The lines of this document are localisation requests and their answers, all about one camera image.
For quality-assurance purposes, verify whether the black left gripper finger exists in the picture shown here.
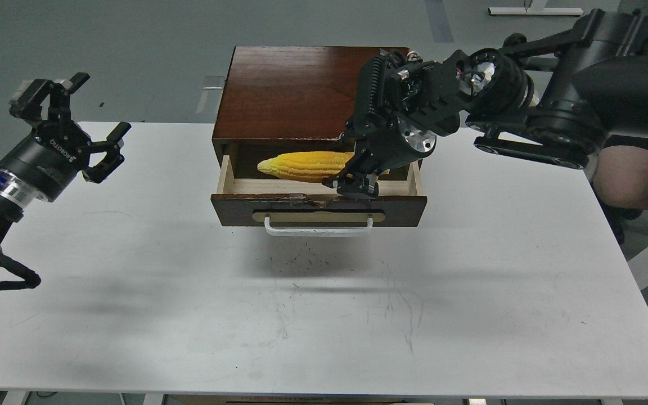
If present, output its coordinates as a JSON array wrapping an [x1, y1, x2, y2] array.
[[8, 72, 90, 130], [80, 122, 132, 184]]

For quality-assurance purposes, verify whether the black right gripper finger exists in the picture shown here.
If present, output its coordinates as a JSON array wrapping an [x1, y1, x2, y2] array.
[[322, 152, 381, 199]]

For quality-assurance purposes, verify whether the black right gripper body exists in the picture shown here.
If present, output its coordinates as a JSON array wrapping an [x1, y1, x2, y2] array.
[[345, 48, 468, 173]]

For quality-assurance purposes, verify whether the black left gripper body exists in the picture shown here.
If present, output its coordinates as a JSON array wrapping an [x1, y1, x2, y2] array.
[[0, 122, 92, 202]]

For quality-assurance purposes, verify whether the yellow corn cob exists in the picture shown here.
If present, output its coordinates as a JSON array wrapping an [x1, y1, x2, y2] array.
[[257, 151, 390, 184]]

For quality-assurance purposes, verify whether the wooden drawer with white handle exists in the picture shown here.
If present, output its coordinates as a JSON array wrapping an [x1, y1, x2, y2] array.
[[210, 155, 428, 228]]

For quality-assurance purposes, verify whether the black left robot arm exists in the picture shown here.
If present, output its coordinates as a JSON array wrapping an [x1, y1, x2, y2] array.
[[0, 72, 131, 291]]

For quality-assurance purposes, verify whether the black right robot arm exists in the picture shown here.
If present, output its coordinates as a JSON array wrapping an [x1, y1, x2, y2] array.
[[322, 8, 648, 200]]

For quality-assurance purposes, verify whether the dark wooden drawer cabinet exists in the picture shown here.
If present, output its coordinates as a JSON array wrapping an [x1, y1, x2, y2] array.
[[213, 46, 380, 160]]

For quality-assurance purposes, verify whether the white desk base foot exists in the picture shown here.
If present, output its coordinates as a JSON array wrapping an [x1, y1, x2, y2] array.
[[488, 1, 584, 16]]

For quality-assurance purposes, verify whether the seated person in black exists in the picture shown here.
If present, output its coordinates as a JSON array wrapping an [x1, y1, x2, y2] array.
[[591, 145, 648, 244]]

